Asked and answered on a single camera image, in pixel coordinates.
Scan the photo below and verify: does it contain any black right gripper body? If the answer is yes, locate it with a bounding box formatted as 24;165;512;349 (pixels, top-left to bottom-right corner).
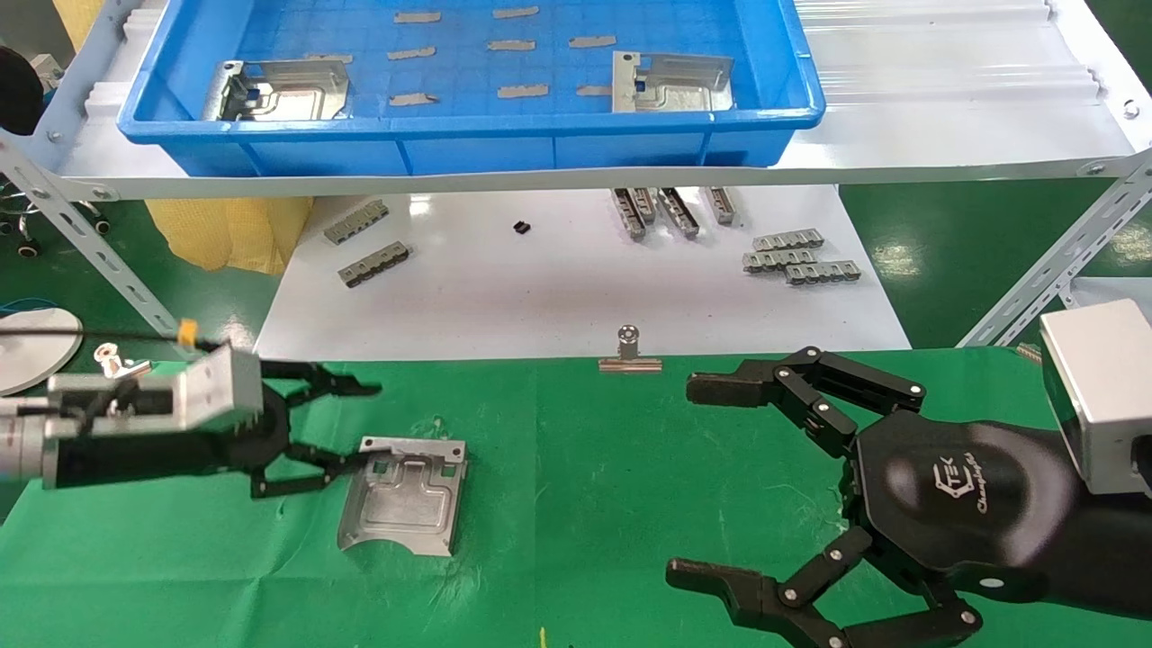
846;409;1081;604

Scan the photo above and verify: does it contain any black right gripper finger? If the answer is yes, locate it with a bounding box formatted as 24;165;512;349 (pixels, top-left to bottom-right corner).
666;526;984;648
686;346;928;460

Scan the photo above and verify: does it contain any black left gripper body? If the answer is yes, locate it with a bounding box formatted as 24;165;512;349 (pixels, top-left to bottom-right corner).
45;396;293;491

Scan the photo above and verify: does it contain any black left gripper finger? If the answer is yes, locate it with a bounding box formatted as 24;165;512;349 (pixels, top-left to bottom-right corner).
250;441;372;500
261;360;383;406

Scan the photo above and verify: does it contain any stamped metal plate part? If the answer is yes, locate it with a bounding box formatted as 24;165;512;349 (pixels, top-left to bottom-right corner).
337;436;469;559
202;56;352;122
612;51;735;114

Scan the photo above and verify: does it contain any yellow mesh bag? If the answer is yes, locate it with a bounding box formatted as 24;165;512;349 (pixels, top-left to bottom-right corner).
54;0;105;46
144;196;314;275

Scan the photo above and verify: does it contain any white round base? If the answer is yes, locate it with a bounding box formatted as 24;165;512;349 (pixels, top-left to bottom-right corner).
0;308;84;397

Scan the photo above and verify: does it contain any green table cloth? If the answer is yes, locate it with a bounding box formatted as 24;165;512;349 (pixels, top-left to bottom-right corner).
0;346;1152;648

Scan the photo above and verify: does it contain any blue plastic bin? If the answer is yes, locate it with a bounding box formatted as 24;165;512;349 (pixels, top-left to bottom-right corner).
117;0;827;178

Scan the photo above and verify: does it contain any white metal shelf rack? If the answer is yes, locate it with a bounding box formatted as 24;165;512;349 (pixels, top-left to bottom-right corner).
0;0;1152;361

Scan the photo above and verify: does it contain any white corrugated plastic sheet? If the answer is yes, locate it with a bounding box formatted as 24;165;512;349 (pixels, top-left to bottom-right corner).
792;0;1108;107

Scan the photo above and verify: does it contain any black office chair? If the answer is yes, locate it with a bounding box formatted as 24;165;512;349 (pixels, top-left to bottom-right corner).
0;47;113;262

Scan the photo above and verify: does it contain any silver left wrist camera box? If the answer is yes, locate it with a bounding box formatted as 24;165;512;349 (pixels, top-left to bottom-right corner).
47;346;265;442

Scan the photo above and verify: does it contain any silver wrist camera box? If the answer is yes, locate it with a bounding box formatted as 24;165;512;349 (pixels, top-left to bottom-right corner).
47;346;265;442
1039;299;1152;498

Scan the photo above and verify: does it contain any thin black cable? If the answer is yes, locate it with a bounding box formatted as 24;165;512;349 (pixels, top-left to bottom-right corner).
0;326;226;352

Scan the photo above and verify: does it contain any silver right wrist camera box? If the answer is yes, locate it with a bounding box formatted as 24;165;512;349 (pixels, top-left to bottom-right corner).
1039;299;1152;498

